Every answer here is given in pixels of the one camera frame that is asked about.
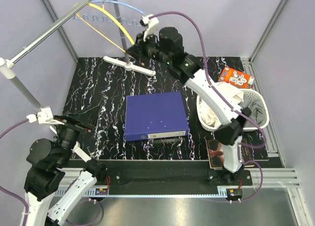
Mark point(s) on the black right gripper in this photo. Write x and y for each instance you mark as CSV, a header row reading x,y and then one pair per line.
x,y
139,49

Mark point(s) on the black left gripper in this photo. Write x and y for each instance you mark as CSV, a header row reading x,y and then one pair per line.
x,y
68,120

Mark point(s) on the light blue plastic hanger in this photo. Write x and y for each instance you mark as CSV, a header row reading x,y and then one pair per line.
x,y
110,6

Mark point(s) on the white t shirt red print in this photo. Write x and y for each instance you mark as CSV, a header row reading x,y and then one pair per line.
x,y
208,117

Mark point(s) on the grey t shirt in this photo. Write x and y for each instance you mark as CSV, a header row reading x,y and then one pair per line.
x,y
257,109

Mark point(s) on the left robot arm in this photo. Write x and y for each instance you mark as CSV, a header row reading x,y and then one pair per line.
x,y
47,158

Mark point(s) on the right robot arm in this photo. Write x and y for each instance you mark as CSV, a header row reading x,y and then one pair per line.
x,y
167,48

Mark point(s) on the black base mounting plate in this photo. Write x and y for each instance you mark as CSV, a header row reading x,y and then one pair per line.
x,y
138,178

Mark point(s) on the dark brown book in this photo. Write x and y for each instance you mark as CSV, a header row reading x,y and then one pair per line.
x,y
216,155

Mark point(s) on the white plastic basket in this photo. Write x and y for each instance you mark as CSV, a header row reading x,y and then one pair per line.
x,y
251,94

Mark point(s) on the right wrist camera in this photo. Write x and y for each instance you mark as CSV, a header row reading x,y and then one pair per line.
x,y
150,22

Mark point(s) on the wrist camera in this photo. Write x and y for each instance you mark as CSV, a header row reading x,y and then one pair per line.
x,y
150,22
44,116

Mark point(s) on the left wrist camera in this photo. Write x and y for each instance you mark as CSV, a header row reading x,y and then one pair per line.
x,y
44,116

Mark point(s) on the blue ring binder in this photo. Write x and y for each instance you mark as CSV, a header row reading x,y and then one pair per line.
x,y
152,116

